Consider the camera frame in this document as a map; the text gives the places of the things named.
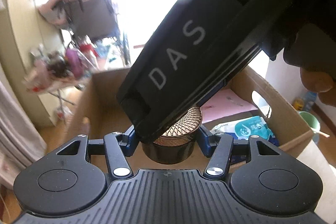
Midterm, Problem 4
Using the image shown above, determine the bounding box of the blue white tissue pack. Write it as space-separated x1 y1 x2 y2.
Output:
211 116 279 146

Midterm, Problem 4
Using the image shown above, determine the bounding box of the pink paper envelope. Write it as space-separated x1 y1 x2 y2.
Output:
201 89 257 123

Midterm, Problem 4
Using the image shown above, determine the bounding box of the brown cardboard box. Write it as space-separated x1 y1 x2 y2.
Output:
66 67 319 169

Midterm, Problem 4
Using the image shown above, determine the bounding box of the person's right hand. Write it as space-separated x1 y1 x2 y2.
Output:
300 68 336 107

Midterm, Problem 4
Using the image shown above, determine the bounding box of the black jar copper mesh lid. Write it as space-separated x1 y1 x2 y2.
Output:
142 106 203 164

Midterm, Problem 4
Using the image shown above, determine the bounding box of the cluttered folding table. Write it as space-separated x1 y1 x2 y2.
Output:
22 40 100 121

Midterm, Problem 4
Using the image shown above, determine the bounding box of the green plastic bucket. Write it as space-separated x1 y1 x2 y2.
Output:
299 111 330 144

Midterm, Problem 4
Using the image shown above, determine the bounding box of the grey curtain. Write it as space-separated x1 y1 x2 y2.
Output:
1 70 47 189

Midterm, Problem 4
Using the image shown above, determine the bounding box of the yellow-green wardrobe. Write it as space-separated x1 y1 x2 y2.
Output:
1 0 63 128

